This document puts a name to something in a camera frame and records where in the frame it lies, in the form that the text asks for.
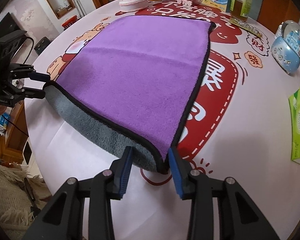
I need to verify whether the purple and grey towel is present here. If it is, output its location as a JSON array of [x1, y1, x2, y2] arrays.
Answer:
[[44, 15, 215, 174]]

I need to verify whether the beige shaggy rug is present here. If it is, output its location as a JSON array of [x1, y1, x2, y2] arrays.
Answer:
[[0, 161, 51, 239]]

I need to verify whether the red plastic basket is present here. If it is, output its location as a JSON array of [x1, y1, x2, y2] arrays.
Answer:
[[62, 15, 78, 30]]

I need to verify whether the blue snow globe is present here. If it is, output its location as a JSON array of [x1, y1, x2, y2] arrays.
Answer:
[[271, 20, 300, 74]]

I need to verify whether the oil bottle with green label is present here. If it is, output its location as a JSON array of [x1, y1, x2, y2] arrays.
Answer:
[[230, 0, 252, 22]]

